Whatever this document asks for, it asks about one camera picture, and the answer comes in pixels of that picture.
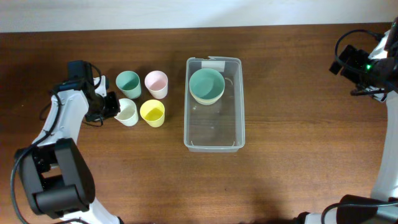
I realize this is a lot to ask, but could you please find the white plastic cup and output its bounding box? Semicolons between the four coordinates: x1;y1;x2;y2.
114;98;139;126

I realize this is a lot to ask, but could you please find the green plastic cup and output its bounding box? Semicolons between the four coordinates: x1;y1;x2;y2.
116;71;142;99

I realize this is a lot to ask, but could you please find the yellow plastic cup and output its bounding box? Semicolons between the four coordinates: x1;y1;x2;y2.
140;100;165;128

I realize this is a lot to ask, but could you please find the pink plastic cup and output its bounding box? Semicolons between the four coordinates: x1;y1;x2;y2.
144;70;169;99

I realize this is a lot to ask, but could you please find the yellow plastic bowl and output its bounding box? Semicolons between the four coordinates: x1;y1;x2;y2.
193;95;221;105

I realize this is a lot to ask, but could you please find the green plastic bowl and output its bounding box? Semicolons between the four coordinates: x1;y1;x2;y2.
188;68;226;99

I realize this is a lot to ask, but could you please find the clear plastic storage container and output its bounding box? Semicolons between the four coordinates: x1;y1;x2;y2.
183;56;245;152

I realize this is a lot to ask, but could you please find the pink plastic bowl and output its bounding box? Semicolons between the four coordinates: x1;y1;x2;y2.
190;91;224;105

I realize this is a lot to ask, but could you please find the white plastic bowl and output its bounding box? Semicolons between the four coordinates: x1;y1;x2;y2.
198;101;216;106

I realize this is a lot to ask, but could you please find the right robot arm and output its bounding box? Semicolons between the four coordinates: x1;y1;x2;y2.
292;20;397;224

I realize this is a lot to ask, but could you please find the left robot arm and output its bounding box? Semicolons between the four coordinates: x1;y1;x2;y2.
10;60;122;223

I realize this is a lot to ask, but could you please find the right black cable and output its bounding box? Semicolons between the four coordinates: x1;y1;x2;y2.
320;29;398;224

